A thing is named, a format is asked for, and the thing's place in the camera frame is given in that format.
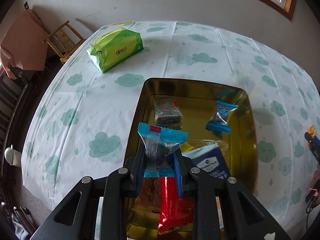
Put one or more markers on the gold toffee tin box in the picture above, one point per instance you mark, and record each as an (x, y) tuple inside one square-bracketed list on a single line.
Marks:
[(196, 100)]

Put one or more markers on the green tissue pack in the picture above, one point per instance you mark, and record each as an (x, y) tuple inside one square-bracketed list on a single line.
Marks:
[(114, 47)]

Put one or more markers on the yellow small snack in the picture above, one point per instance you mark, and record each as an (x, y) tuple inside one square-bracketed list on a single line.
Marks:
[(186, 147)]

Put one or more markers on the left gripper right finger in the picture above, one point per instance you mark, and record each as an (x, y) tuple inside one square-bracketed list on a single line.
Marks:
[(223, 207)]

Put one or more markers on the cloud print tablecloth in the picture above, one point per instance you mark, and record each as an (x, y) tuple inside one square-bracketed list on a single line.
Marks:
[(81, 126)]

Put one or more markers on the person's hand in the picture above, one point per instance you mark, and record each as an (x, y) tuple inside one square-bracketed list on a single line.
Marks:
[(314, 184)]

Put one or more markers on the clear orange snack bag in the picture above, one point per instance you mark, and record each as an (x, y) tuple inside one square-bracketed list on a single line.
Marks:
[(150, 195)]

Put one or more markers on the dark wooden bench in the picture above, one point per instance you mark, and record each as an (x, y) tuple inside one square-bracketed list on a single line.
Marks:
[(11, 100)]

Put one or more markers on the blue soda cracker pack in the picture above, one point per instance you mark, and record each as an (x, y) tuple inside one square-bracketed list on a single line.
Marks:
[(210, 159)]

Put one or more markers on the orange snack packet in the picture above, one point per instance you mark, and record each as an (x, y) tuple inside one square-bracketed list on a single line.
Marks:
[(311, 131)]

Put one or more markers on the white trash bin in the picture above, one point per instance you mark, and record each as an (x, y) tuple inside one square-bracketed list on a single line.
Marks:
[(12, 156)]

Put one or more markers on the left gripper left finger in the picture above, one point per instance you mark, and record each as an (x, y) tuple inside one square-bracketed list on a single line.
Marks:
[(93, 202)]

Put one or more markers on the twisted dough snack bag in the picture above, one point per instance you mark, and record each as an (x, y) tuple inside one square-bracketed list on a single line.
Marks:
[(205, 142)]

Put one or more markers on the pink cloth covered furniture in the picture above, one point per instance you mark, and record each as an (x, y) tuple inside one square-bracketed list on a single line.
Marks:
[(23, 45)]

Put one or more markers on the wooden chair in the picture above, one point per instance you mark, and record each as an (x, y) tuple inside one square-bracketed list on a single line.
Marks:
[(64, 41)]

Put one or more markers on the red snack packet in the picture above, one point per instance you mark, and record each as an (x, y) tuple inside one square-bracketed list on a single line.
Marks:
[(175, 212)]

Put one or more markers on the dark seaweed snack block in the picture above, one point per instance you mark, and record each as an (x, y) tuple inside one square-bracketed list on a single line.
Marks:
[(167, 113)]

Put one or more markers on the blue dark candy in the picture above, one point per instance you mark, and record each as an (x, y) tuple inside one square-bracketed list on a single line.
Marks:
[(219, 120)]

